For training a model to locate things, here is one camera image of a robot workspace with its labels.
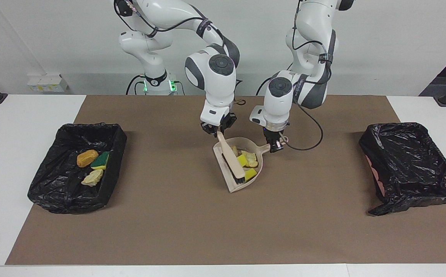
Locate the beige plastic dustpan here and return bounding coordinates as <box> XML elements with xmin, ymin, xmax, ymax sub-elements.
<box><xmin>213</xmin><ymin>137</ymin><xmax>288</xmax><ymax>193</ymax></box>

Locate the beige rock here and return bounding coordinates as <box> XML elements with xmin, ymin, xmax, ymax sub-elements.
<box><xmin>242</xmin><ymin>151</ymin><xmax>259</xmax><ymax>168</ymax></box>

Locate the beige hand brush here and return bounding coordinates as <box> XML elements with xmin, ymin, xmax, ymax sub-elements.
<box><xmin>216</xmin><ymin>131</ymin><xmax>246</xmax><ymax>185</ymax></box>

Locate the yellow sponge green backing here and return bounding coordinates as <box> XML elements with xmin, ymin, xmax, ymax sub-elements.
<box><xmin>91</xmin><ymin>151</ymin><xmax>110</xmax><ymax>170</ymax></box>

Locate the orange brown bread roll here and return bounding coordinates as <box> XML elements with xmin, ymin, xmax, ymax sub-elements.
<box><xmin>77</xmin><ymin>150</ymin><xmax>99</xmax><ymax>168</ymax></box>

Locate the striped beige bread chunk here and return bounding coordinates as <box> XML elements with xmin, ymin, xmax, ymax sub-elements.
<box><xmin>81</xmin><ymin>169</ymin><xmax>104</xmax><ymax>187</ymax></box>

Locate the pink bin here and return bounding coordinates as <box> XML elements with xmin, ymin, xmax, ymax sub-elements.
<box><xmin>366</xmin><ymin>156</ymin><xmax>386</xmax><ymax>197</ymax></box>

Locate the black plastic trash bag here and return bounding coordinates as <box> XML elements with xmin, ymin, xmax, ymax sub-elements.
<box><xmin>359</xmin><ymin>122</ymin><xmax>446</xmax><ymax>215</ymax></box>
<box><xmin>27</xmin><ymin>123</ymin><xmax>127</xmax><ymax>214</ymax></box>

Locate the brown table mat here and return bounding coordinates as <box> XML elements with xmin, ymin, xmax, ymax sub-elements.
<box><xmin>5</xmin><ymin>95</ymin><xmax>446</xmax><ymax>265</ymax></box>

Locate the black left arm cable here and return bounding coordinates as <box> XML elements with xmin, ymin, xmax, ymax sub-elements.
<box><xmin>285</xmin><ymin>0</ymin><xmax>333</xmax><ymax>151</ymax></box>

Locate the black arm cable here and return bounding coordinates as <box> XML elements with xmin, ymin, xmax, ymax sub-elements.
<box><xmin>123</xmin><ymin>0</ymin><xmax>246</xmax><ymax>107</ymax></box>
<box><xmin>285</xmin><ymin>0</ymin><xmax>333</xmax><ymax>151</ymax></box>

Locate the black base cable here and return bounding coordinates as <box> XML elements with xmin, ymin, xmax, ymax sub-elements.
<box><xmin>126</xmin><ymin>74</ymin><xmax>146</xmax><ymax>95</ymax></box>
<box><xmin>256</xmin><ymin>76</ymin><xmax>274</xmax><ymax>96</ymax></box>

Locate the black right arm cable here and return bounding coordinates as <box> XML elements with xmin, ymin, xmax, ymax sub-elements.
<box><xmin>123</xmin><ymin>0</ymin><xmax>246</xmax><ymax>107</ymax></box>

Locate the white wall socket box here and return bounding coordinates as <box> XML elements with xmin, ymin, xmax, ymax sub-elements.
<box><xmin>27</xmin><ymin>74</ymin><xmax>69</xmax><ymax>93</ymax></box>

